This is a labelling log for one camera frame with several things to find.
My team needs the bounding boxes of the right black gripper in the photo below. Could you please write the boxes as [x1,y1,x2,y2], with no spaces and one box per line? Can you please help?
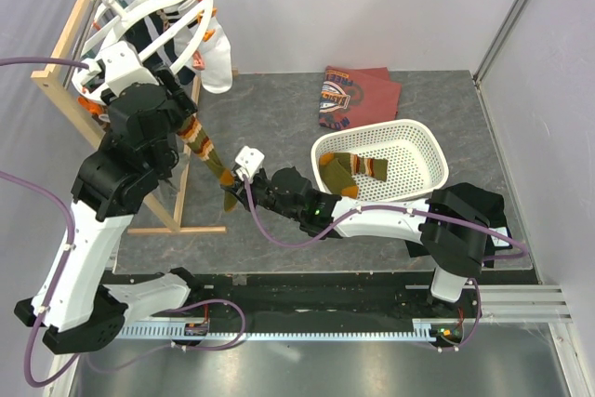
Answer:
[223,170,302,223]

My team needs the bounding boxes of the aluminium frame rail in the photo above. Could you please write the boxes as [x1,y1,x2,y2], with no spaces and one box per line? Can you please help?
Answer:
[395,285,572,324]

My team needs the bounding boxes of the dark navy sock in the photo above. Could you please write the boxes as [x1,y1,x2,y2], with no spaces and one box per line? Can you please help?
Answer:
[125,13,196,86]

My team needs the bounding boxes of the white sock black stripes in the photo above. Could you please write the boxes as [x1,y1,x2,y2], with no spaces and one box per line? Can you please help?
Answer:
[178,8,233,94]

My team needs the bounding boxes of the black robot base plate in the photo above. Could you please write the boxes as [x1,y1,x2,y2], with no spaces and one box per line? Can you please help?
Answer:
[187,271,477,334]

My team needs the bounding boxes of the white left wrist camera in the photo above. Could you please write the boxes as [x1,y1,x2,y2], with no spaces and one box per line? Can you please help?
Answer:
[72,41,158,103]

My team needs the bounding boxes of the black folded garment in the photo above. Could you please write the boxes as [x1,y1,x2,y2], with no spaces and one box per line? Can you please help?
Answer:
[405,182,511,277]

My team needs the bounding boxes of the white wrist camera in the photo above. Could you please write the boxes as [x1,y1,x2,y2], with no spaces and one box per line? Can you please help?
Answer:
[72,41,158,103]
[233,146,265,181]

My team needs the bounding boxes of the slotted cable duct rail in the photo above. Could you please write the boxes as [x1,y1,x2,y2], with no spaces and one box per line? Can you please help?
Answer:
[116,318,463,342]

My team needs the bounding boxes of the wooden drying rack frame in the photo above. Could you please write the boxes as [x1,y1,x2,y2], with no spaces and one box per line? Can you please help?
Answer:
[31,0,227,236]

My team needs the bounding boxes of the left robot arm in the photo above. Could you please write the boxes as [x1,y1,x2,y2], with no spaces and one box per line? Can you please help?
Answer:
[14,66,205,354]

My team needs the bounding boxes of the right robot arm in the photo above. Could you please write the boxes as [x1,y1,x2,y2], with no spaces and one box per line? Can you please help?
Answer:
[222,167,490,317]

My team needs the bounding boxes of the red printed t-shirt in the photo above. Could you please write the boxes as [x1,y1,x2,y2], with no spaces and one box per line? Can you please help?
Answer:
[319,66,403,130]

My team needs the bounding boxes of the white perforated plastic basket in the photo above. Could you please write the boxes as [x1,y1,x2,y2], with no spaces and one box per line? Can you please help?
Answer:
[311,119,449,202]

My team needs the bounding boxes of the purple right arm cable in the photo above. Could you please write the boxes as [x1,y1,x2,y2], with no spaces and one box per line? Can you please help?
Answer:
[244,178,531,261]

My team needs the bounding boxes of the white round sock hanger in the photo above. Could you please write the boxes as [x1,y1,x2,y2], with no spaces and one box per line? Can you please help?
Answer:
[82,0,215,85]

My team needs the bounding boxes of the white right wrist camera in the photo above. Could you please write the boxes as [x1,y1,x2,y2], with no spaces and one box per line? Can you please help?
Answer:
[233,146,265,181]

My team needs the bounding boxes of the olive striped sock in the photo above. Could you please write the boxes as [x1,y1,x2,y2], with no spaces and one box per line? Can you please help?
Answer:
[177,114,234,187]
[318,152,389,199]

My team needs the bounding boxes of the pink clothes clip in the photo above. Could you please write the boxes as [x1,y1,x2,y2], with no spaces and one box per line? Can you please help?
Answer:
[192,51,205,72]

